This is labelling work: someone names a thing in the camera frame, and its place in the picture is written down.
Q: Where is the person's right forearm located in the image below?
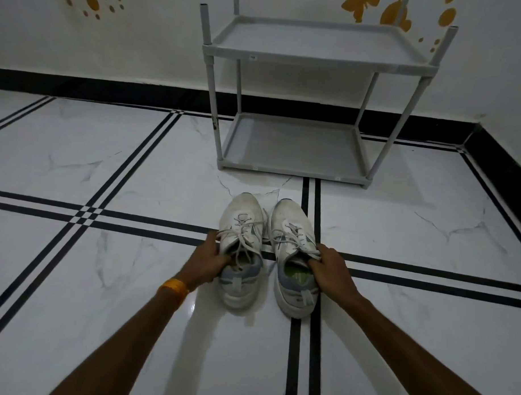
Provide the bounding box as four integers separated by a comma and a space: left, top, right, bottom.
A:
337, 291, 507, 395

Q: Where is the yellow oval wall sticker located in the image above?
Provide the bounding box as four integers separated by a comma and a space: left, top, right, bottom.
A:
437, 7, 458, 28

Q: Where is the person's left forearm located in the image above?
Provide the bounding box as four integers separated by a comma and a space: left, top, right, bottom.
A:
48, 281, 186, 395

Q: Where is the yellow hanging butterfly wall sticker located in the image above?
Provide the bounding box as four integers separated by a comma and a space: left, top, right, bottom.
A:
379, 0, 414, 33

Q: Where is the person's right hand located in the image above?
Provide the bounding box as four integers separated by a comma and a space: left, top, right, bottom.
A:
304, 242, 364, 311

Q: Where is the grey two-tier shoe rack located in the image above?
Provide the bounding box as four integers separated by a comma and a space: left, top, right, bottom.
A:
193, 0, 460, 193

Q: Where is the person's left hand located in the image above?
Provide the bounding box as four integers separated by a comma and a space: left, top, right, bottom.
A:
178, 228, 234, 296

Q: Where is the orange thread wristband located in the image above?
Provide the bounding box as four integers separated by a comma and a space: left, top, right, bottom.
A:
158, 278, 191, 308

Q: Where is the white sneaker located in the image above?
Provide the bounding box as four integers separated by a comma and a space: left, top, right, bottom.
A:
265, 197, 325, 321
213, 192, 270, 311

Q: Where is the cluster of yellow wall stickers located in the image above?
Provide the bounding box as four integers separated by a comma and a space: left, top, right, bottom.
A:
38, 0, 125, 22

